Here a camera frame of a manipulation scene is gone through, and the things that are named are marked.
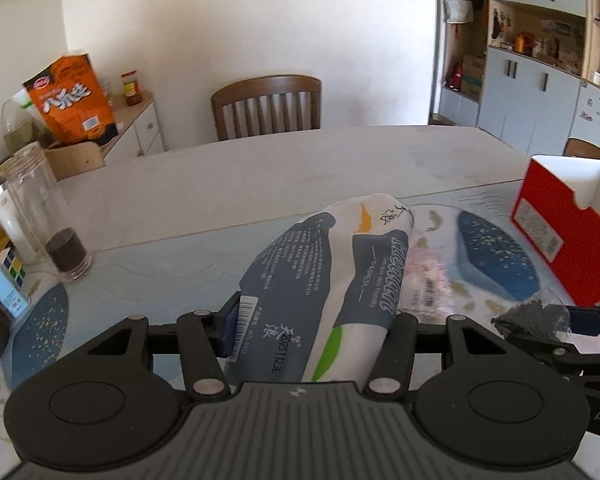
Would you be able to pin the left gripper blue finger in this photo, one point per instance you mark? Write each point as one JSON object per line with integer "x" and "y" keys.
{"x": 229, "y": 317}

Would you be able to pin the dark clear plastic bag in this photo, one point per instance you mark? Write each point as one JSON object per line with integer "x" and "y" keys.
{"x": 542, "y": 316}

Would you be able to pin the white blue tissue pack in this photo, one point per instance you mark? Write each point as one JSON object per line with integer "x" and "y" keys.
{"x": 318, "y": 302}

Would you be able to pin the clear purple snack bag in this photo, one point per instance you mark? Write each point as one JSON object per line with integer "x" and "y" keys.
{"x": 426, "y": 290}

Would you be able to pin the red cardboard box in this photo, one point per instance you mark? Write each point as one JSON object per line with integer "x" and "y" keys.
{"x": 558, "y": 211}

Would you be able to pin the white side cabinet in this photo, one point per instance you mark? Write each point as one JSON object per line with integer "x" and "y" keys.
{"x": 139, "y": 132}

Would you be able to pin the light blue small box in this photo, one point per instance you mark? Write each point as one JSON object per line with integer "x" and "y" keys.
{"x": 11, "y": 296}

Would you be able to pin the rubiks cube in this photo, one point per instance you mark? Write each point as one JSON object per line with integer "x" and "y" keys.
{"x": 11, "y": 266}

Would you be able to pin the light wooden box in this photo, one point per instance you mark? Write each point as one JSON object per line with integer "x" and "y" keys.
{"x": 69, "y": 161}

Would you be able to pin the brown wooden chair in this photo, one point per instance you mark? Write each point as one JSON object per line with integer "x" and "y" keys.
{"x": 266, "y": 105}

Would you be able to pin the red lidded jar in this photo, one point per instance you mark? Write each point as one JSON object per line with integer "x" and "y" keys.
{"x": 131, "y": 88}

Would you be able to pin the white thermos bottle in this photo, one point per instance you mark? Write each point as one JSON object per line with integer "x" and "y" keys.
{"x": 12, "y": 223}

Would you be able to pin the orange snack bag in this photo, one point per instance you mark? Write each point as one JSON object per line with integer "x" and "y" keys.
{"x": 71, "y": 102}

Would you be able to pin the hanging tote bag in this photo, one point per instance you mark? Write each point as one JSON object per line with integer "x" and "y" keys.
{"x": 458, "y": 12}

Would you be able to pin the grey wall cabinet unit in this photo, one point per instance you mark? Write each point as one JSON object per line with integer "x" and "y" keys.
{"x": 525, "y": 71}

